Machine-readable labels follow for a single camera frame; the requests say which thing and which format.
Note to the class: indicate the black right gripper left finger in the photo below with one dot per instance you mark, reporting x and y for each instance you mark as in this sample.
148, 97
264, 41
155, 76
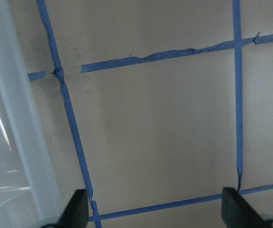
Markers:
76, 213

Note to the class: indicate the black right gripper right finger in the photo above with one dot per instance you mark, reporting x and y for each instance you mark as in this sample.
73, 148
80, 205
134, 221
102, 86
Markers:
237, 213

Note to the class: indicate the clear plastic box lid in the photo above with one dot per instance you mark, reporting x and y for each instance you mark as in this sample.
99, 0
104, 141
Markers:
29, 196

